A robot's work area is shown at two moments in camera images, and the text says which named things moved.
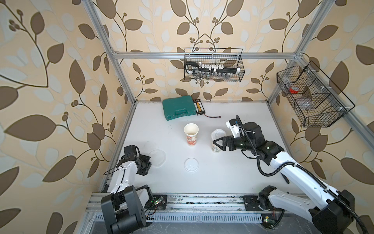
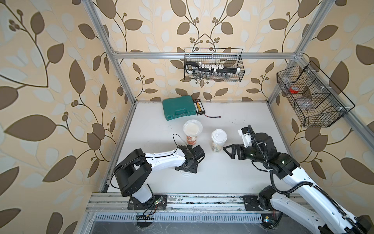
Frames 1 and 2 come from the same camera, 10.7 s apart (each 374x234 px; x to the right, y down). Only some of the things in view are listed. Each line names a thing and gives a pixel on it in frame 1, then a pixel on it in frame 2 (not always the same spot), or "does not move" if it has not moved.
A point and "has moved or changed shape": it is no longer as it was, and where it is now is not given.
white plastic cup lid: (217, 133) does not move
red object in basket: (294, 89) does not move
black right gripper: (230, 139) → (239, 146)
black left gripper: (145, 159) → (194, 169)
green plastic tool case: (177, 107) does not move
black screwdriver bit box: (200, 109) does not move
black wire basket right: (316, 101) does not move
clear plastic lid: (191, 164) has moved or changed shape
